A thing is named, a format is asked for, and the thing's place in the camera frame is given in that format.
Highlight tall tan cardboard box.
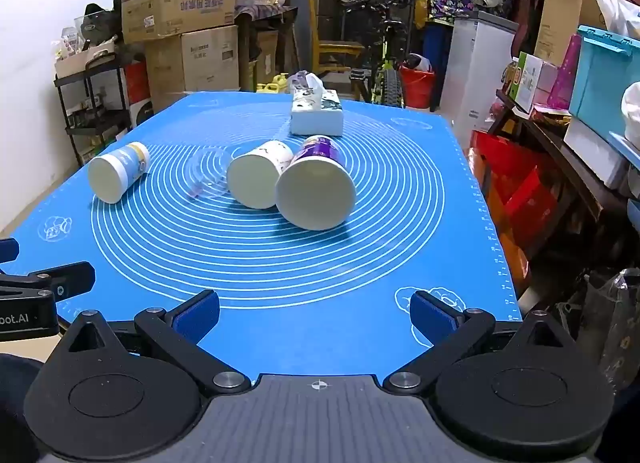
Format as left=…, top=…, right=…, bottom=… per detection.
left=533, top=0, right=609, bottom=67

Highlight blue silicone mat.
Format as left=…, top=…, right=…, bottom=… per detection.
left=7, top=91, right=524, bottom=378

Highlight bicycle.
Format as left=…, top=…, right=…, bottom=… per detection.
left=327, top=0, right=426, bottom=108

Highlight red bags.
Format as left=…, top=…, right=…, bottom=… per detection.
left=469, top=130, right=560, bottom=246

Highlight white tissue box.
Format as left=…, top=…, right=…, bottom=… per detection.
left=290, top=72, right=345, bottom=136

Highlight white flat box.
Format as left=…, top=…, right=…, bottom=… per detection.
left=563, top=115, right=632, bottom=189

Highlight dark wooden table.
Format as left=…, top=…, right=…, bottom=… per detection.
left=234, top=4, right=297, bottom=92

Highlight purple paper cup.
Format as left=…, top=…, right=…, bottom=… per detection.
left=274, top=135, right=357, bottom=232

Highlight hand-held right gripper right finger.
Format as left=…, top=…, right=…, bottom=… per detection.
left=382, top=290, right=582, bottom=397

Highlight red bucket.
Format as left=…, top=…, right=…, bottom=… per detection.
left=398, top=65, right=436, bottom=110

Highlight white plastic bag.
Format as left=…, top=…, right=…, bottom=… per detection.
left=587, top=0, right=640, bottom=40

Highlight clear plastic cup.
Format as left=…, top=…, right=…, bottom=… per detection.
left=186, top=147, right=233, bottom=200

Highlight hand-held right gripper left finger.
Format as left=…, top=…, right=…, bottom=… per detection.
left=50, top=290, right=252, bottom=397

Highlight green and white box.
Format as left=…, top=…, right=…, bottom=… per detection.
left=509, top=51, right=544, bottom=114

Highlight clear plastic bag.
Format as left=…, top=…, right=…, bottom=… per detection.
left=574, top=267, right=640, bottom=395

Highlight large brown cardboard box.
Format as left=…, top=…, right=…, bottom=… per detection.
left=145, top=25, right=241, bottom=114

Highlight dark bag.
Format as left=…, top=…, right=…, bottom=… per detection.
left=81, top=3, right=124, bottom=52

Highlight pink package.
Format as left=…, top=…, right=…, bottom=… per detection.
left=547, top=34, right=584, bottom=112

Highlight white chest freezer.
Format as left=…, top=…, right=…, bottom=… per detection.
left=439, top=10, right=521, bottom=140

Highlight black metal shelf rack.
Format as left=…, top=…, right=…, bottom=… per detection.
left=53, top=40, right=134, bottom=168

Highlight white patterned paper cup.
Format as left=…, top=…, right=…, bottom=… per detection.
left=226, top=139, right=295, bottom=210

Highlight light blue storage bin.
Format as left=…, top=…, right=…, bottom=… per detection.
left=568, top=25, right=640, bottom=137

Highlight yellow plastic containers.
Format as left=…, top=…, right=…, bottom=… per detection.
left=255, top=71, right=291, bottom=94

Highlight blue and yellow banded paper cup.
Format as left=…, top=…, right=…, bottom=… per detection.
left=88, top=141, right=152, bottom=204

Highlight wooden chair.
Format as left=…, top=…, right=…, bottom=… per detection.
left=307, top=0, right=366, bottom=88

